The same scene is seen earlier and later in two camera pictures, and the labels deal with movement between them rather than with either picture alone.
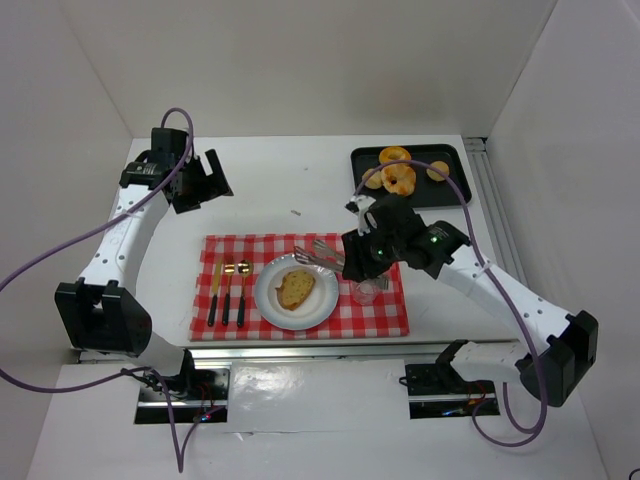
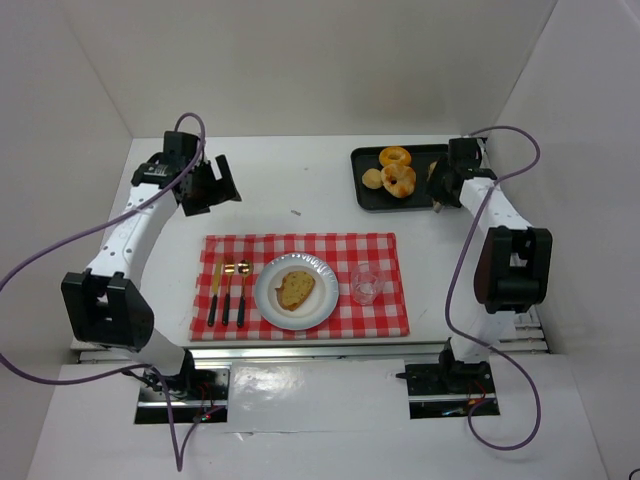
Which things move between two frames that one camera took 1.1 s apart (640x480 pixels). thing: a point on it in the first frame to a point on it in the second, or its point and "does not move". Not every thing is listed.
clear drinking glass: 365,292 does not move
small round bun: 374,181 does not move
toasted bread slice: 294,289 does not move
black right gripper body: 357,257 to 444,185
